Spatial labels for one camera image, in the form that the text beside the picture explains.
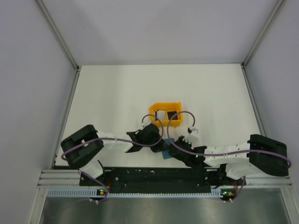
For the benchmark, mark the blue leather card holder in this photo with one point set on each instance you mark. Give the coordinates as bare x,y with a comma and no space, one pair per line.
165,153

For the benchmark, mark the left aluminium frame post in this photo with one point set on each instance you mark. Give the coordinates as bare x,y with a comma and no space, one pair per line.
57,34

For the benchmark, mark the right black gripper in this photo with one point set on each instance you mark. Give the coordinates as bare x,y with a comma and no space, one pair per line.
181,141

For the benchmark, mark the aluminium frame rail front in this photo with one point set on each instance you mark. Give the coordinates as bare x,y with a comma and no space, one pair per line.
70,178

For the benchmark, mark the right aluminium frame post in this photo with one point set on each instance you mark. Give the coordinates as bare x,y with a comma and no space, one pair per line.
264,31

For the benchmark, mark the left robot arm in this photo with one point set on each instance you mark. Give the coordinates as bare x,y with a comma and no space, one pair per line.
82,149

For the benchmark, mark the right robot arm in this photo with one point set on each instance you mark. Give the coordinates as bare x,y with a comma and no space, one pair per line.
257,155

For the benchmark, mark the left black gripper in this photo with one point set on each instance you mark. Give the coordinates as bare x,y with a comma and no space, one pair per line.
161,146

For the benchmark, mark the yellow plastic bin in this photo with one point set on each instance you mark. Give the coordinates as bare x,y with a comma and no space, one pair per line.
164,111

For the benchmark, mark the white cable duct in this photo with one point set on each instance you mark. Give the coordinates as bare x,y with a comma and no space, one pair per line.
100,193

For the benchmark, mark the aluminium frame post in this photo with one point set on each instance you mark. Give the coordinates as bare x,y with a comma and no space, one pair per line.
57,34
264,31

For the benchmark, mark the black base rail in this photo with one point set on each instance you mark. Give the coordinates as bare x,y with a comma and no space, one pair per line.
164,180

